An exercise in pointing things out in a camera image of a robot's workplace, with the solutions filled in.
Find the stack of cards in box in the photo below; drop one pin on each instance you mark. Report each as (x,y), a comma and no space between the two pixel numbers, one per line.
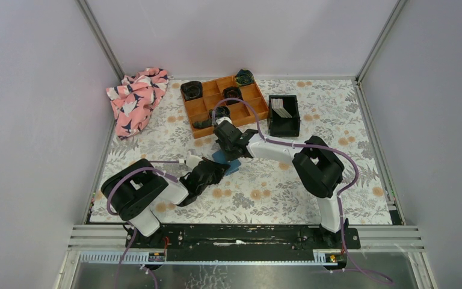
(277,104)

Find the floral table mat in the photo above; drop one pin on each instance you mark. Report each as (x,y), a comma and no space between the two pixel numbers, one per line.
(261,191)

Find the blue leather card holder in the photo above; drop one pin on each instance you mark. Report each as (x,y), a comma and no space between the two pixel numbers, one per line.
(219,157)

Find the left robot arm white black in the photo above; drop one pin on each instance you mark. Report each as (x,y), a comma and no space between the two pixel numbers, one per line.
(131,192)

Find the rolled green tie front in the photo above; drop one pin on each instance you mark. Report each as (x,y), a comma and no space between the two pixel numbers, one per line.
(221,111)

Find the wooden compartment tray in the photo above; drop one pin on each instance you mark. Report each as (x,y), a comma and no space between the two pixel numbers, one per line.
(242,113)

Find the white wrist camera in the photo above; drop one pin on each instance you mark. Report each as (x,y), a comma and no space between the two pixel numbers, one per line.
(220,120)
(192,161)

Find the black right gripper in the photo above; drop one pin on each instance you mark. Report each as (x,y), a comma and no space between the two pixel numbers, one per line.
(229,158)

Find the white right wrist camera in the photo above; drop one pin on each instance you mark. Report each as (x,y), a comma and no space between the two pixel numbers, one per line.
(220,120)

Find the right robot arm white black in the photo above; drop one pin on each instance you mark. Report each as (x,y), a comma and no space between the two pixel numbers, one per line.
(319,170)

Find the rolled green tie top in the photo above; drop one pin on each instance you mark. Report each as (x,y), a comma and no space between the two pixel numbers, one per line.
(243,78)

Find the aluminium front rail frame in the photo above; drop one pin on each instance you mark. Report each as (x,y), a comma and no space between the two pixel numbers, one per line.
(374,238)

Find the rolled dark tie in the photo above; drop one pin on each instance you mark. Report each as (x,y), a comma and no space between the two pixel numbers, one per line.
(232,94)
(192,90)

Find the pink patterned cloth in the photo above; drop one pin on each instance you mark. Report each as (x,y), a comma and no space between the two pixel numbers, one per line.
(134,100)

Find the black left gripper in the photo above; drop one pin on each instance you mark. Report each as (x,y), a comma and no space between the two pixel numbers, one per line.
(218,172)

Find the rolled dark tie far left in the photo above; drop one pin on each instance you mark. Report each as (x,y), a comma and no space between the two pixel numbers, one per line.
(192,90)

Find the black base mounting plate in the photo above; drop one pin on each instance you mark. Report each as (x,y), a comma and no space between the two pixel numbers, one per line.
(205,242)

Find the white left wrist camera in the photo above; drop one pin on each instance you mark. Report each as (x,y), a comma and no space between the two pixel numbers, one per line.
(192,161)

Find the rolled green tie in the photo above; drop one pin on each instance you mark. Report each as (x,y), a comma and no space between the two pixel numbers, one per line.
(221,111)
(243,78)

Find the black card box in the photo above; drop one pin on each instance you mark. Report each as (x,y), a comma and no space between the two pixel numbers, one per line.
(281,127)

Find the rolled dark tie centre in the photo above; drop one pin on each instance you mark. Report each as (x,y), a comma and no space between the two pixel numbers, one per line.
(232,94)

